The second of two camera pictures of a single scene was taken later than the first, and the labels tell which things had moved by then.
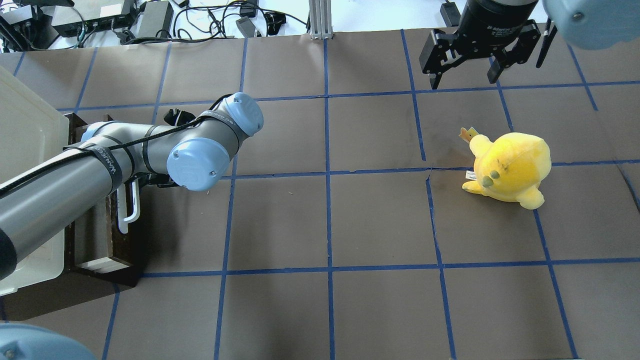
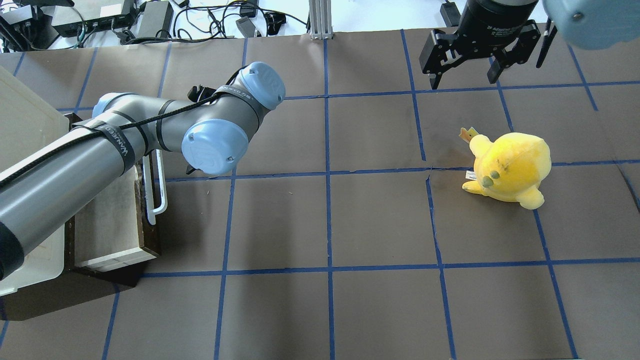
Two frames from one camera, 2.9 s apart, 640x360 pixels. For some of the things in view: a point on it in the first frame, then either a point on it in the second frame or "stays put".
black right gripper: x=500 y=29 stays put
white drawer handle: x=122 y=206 -> x=147 y=167
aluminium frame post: x=320 y=19 stays put
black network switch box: x=89 y=16 stays put
